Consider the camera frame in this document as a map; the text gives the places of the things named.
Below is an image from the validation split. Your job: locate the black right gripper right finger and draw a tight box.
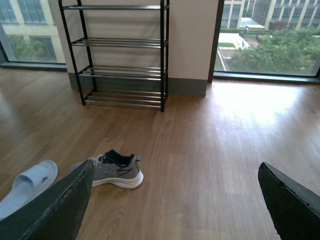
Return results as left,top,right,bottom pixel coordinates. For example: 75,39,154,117
258,162,320,240

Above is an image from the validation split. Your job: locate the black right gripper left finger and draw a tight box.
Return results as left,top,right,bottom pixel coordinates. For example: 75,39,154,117
0,160,94,240

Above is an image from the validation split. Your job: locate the light blue slide slipper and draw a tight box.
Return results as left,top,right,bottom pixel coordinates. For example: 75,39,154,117
0,159,59,220

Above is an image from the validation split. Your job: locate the black metal shoe rack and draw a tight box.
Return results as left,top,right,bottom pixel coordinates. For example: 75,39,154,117
58,0,170,111

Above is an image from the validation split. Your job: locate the grey knit sneaker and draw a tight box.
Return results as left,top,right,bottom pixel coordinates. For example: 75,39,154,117
67,149,144,189

